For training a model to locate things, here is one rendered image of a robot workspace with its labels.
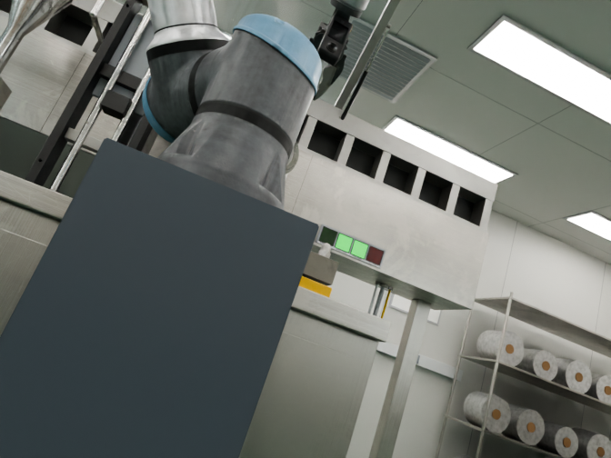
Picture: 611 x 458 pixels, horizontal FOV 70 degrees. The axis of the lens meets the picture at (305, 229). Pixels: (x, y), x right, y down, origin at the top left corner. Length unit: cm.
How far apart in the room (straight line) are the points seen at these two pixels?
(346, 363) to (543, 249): 448
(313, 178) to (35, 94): 90
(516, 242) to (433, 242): 339
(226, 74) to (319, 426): 62
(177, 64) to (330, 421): 64
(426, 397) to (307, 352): 357
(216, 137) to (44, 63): 124
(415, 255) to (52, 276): 136
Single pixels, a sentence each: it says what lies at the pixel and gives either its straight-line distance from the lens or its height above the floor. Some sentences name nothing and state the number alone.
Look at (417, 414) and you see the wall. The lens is 435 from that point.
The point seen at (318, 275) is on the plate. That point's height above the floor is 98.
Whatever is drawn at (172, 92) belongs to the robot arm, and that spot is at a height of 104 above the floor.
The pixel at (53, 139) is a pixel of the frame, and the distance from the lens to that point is 104.
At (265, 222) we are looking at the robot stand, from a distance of 39.
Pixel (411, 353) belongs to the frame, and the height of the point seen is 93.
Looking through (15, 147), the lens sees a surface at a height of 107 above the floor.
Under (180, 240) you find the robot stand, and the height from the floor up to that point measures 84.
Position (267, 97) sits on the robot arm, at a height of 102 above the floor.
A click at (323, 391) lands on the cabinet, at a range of 86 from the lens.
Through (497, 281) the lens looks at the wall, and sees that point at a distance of 481.
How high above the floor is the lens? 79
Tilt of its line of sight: 16 degrees up
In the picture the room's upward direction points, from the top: 20 degrees clockwise
